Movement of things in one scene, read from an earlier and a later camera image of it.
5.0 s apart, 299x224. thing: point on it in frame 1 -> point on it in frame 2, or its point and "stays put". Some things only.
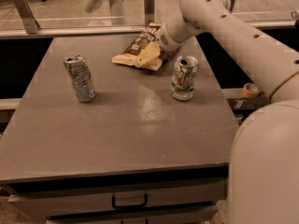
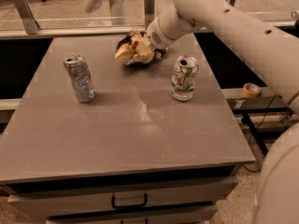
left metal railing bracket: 24,9 stays put
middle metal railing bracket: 149,6 stays put
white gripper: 165,39 -> 156,35
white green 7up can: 183,77 stays put
